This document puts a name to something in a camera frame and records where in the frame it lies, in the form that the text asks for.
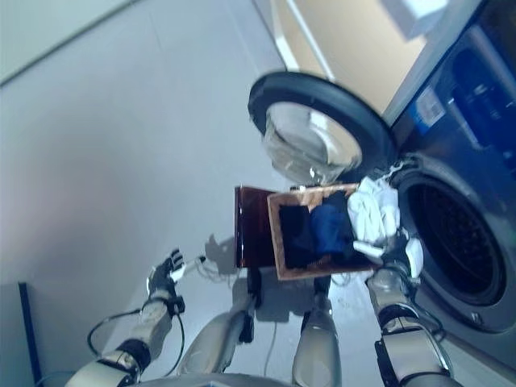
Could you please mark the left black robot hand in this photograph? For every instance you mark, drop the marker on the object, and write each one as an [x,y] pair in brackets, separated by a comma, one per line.
[163,278]

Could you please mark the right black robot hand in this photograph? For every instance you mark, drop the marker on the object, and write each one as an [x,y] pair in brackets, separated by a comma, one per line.
[411,254]

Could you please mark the white garment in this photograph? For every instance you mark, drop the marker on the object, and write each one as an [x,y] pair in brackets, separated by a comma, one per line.
[371,209]

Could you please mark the blue garment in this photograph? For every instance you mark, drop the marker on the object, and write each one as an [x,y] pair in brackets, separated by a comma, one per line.
[330,230]

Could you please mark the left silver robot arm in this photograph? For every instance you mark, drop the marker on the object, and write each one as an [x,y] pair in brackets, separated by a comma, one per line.
[153,322]

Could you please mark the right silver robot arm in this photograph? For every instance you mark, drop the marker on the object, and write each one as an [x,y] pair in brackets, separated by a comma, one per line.
[395,298]

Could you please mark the dark grey washing machine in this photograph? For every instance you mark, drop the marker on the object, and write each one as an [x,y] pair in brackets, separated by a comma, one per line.
[475,141]

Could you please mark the left silver robot leg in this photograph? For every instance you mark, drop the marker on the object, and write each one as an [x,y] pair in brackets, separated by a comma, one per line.
[213,338]

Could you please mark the silver robot leg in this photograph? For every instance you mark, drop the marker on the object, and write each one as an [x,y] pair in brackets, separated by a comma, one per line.
[213,338]
[316,342]

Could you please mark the dark brown wooden stool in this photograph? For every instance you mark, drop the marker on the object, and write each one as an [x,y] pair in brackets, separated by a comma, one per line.
[252,225]

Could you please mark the black garment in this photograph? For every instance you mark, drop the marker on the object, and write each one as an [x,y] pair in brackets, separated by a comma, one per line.
[294,238]

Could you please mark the grey robot torso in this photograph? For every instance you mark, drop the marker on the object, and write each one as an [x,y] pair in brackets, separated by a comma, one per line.
[221,381]

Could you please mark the brown wicker laundry basket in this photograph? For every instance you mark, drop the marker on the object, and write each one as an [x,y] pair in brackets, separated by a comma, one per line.
[276,238]

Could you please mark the right silver robot leg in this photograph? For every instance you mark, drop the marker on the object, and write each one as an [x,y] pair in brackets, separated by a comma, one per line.
[316,342]

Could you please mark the dark flat panel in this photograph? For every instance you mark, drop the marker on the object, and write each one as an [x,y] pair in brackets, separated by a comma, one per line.
[29,334]

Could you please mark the blue energy label sticker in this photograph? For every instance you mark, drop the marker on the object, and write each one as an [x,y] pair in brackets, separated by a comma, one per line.
[431,105]

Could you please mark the round glass washer door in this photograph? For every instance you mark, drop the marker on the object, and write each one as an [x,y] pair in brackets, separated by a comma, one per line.
[322,92]

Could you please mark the white counter cabinet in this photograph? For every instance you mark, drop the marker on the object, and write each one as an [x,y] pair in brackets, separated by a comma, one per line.
[350,32]

